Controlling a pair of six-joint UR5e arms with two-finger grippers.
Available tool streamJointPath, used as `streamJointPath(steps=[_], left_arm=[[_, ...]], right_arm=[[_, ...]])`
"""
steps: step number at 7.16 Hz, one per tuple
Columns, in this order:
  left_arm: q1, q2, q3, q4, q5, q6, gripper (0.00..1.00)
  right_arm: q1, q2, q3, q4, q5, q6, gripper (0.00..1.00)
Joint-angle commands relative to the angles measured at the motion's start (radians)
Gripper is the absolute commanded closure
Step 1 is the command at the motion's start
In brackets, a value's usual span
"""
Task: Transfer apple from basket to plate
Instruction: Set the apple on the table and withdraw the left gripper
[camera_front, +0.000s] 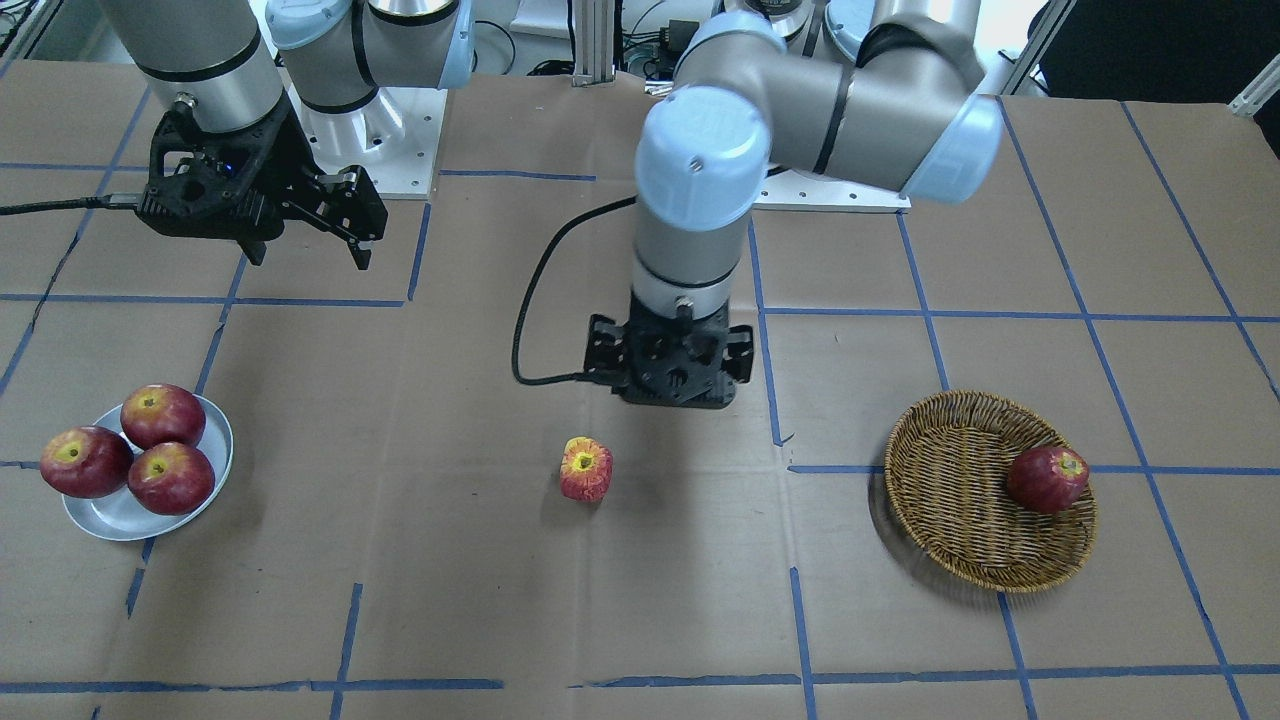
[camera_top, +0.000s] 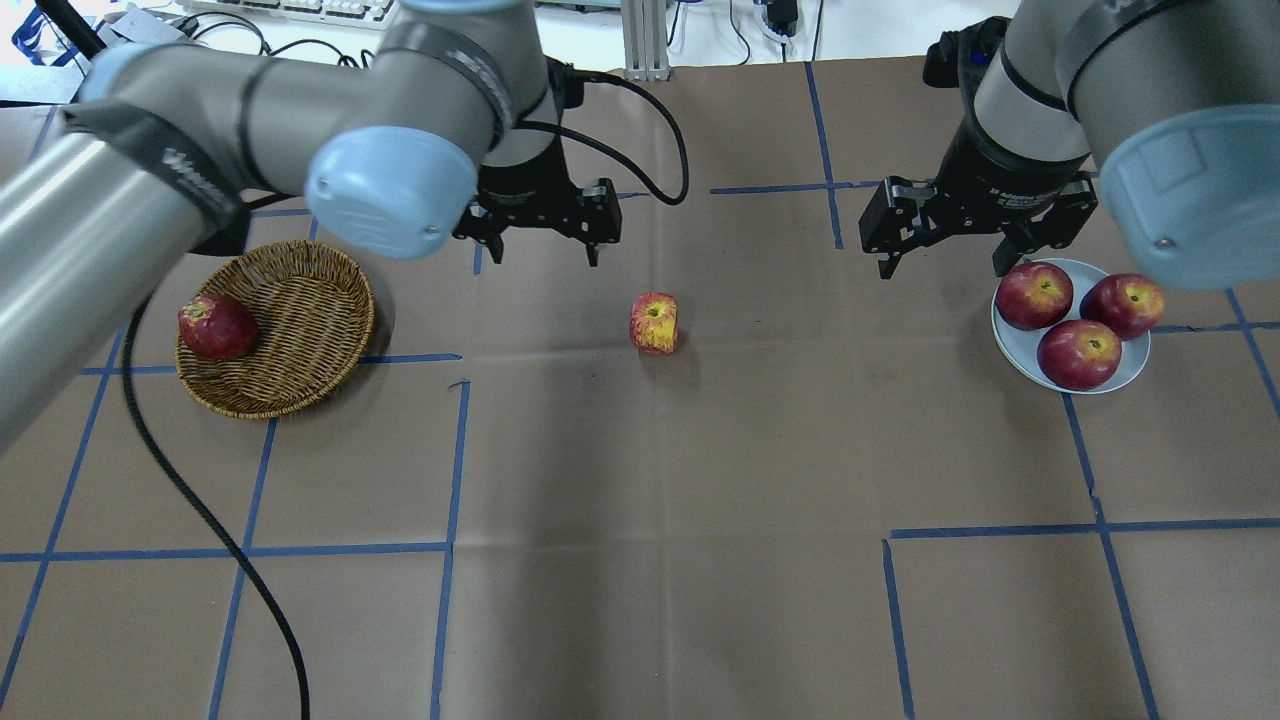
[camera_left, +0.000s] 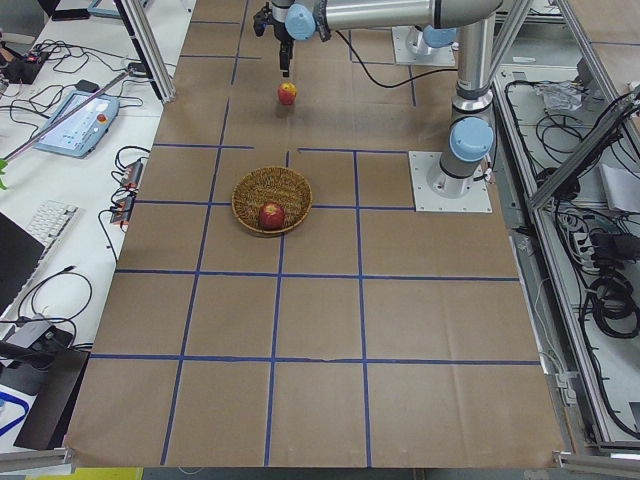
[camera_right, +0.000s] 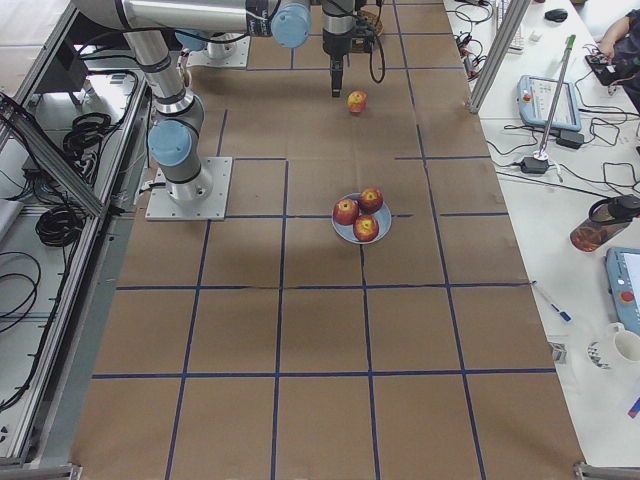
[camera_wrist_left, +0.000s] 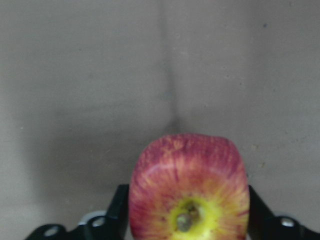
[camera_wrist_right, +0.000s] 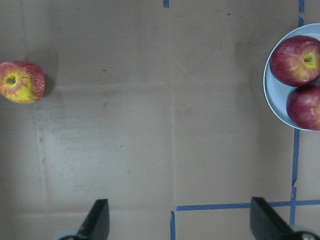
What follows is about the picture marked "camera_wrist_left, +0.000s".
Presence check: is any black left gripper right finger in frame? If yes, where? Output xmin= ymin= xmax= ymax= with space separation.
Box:
xmin=247 ymin=185 xmax=320 ymax=240

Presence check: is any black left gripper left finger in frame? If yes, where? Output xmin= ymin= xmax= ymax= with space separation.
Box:
xmin=26 ymin=184 xmax=129 ymax=240

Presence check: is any red yellow apple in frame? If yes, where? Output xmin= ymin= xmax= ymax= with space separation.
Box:
xmin=128 ymin=133 xmax=250 ymax=240

